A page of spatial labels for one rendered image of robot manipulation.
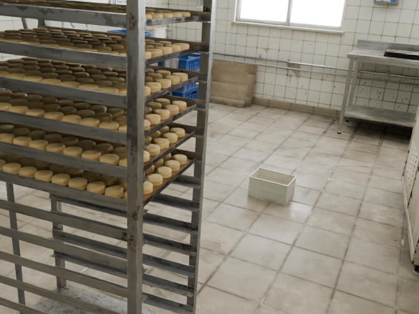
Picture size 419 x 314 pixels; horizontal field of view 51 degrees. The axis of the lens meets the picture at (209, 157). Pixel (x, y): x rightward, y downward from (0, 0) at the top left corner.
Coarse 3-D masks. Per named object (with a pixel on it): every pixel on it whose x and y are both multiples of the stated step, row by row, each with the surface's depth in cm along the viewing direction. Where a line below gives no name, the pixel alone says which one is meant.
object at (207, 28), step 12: (204, 0) 130; (204, 24) 132; (204, 36) 134; (204, 60) 136; (204, 84) 138; (204, 96) 140; (204, 120) 142; (204, 144) 146; (204, 156) 148; (204, 168) 150; (192, 216) 156; (192, 240) 159; (192, 264) 162; (192, 300) 168
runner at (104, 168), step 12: (0, 144) 119; (12, 144) 118; (24, 156) 117; (36, 156) 116; (48, 156) 115; (60, 156) 113; (72, 156) 112; (84, 168) 112; (96, 168) 110; (108, 168) 109; (120, 168) 108; (144, 180) 107
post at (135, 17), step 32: (128, 0) 90; (128, 32) 92; (128, 64) 95; (128, 96) 97; (128, 128) 100; (128, 160) 103; (128, 192) 106; (128, 224) 109; (128, 256) 112; (128, 288) 115
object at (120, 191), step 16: (0, 160) 131; (16, 160) 134; (32, 160) 133; (160, 160) 139; (176, 160) 141; (32, 176) 125; (48, 176) 123; (64, 176) 123; (80, 176) 128; (96, 176) 125; (112, 176) 125; (144, 176) 128; (160, 176) 127; (96, 192) 117; (112, 192) 116; (144, 192) 120
